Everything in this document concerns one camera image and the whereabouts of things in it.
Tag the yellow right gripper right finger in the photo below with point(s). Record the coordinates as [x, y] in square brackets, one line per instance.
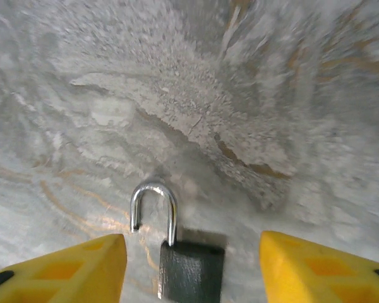
[319, 274]

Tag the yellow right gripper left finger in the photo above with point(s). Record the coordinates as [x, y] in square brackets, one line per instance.
[66, 274]

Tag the dark grey padlock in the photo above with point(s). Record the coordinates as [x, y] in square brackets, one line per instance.
[192, 268]

